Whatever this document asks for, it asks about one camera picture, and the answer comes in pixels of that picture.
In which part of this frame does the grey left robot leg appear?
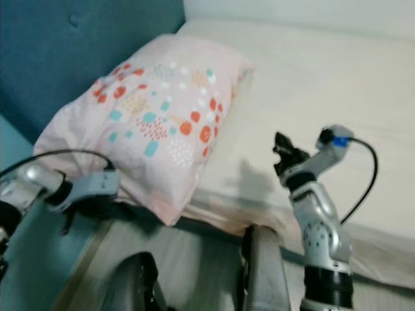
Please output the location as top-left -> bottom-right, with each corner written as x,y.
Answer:
104,251 -> 167,311

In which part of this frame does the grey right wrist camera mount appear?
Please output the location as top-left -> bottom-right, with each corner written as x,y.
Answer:
297,124 -> 357,183

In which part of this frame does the dark blue bed base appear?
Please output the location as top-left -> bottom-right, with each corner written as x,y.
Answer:
84,203 -> 415,297

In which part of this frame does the pink patterned pillow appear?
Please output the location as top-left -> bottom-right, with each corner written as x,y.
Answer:
34,34 -> 254,227

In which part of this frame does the grey right robot leg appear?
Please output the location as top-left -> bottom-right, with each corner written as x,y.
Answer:
239,224 -> 293,311

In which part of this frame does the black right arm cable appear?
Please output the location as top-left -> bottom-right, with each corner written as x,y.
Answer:
340,135 -> 379,225

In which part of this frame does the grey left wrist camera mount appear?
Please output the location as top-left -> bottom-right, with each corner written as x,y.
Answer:
63,169 -> 121,212

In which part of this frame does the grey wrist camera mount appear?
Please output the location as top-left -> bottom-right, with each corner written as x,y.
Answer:
63,169 -> 121,212
297,124 -> 357,183

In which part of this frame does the grey robot leg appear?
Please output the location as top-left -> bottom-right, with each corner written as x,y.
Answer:
239,224 -> 293,311
104,251 -> 167,311

